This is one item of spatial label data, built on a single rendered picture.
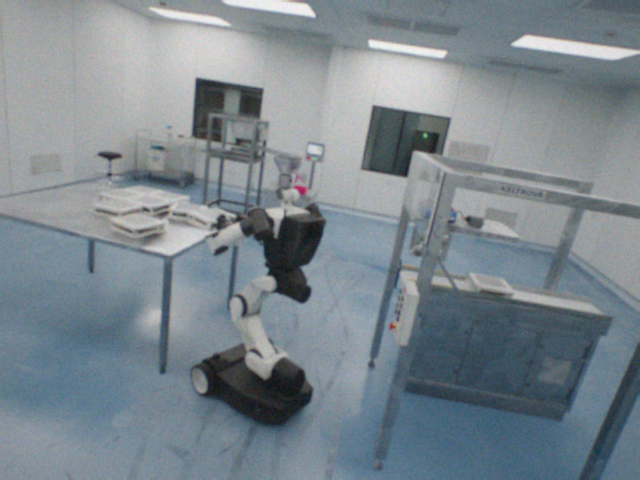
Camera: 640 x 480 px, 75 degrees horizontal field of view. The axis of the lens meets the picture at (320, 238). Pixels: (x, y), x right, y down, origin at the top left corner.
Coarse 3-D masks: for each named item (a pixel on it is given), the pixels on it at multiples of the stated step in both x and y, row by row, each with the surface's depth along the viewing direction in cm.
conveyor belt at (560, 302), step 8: (400, 272) 292; (408, 272) 291; (416, 272) 293; (440, 280) 286; (448, 280) 287; (456, 280) 291; (464, 288) 279; (472, 296) 268; (520, 296) 281; (528, 296) 283; (536, 296) 286; (544, 296) 288; (520, 304) 267; (560, 304) 279; (568, 304) 281; (576, 304) 283; (584, 304) 286; (560, 312) 266; (600, 312) 276; (608, 320) 265
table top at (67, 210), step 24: (48, 192) 326; (72, 192) 337; (96, 192) 348; (0, 216) 268; (24, 216) 268; (48, 216) 276; (72, 216) 283; (96, 216) 291; (96, 240) 256; (120, 240) 256; (144, 240) 262; (168, 240) 269; (192, 240) 276
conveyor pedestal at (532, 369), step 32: (448, 320) 278; (480, 320) 276; (416, 352) 287; (448, 352) 285; (480, 352) 283; (512, 352) 281; (544, 352) 279; (576, 352) 277; (416, 384) 295; (448, 384) 292; (480, 384) 290; (512, 384) 288; (544, 384) 286; (576, 384) 283; (544, 416) 294
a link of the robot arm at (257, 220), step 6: (258, 210) 214; (252, 216) 213; (258, 216) 212; (264, 216) 214; (240, 222) 215; (246, 222) 213; (252, 222) 212; (258, 222) 211; (264, 222) 212; (240, 228) 213; (246, 228) 213; (252, 228) 212; (258, 228) 209; (270, 228) 213; (246, 234) 214; (252, 234) 216
